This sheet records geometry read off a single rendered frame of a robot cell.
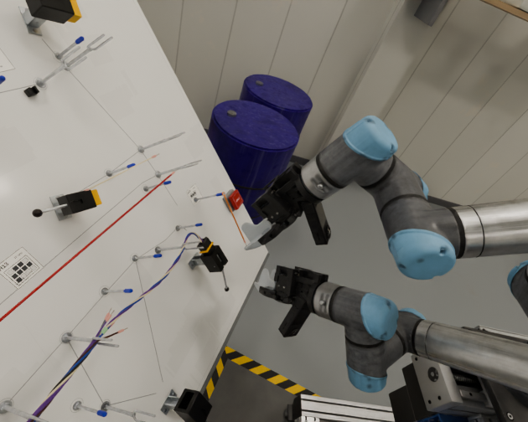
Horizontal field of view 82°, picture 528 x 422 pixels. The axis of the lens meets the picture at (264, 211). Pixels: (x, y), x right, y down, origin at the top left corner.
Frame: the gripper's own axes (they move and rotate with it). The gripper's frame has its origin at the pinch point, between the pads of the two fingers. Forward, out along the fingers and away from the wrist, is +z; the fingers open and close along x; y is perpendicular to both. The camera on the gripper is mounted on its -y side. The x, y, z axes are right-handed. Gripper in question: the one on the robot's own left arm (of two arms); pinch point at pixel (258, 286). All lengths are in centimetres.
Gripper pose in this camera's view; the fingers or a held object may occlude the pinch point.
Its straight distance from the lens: 83.2
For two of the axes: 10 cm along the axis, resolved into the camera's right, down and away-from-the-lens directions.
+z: -6.8, -0.5, 7.3
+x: -7.1, -1.6, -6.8
